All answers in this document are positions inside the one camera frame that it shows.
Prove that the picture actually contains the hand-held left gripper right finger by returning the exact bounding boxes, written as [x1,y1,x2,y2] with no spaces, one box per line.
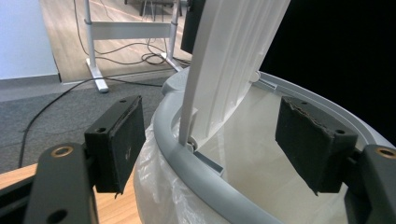
[275,95,360,196]

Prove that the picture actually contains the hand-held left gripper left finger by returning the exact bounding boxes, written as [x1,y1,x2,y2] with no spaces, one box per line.
[84,94,147,199]

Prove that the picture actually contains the white grey lidded trash can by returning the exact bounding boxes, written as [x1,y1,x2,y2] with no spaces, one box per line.
[134,0,396,224]

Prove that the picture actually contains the long black floor cable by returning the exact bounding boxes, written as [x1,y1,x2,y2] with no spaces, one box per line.
[18,77,163,169]

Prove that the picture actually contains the tangled black cables under desk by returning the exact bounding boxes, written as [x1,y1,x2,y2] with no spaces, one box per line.
[72,0,191,67]

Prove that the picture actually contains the white metal frame desk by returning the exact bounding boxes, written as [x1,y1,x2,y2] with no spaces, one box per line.
[82,0,190,94]

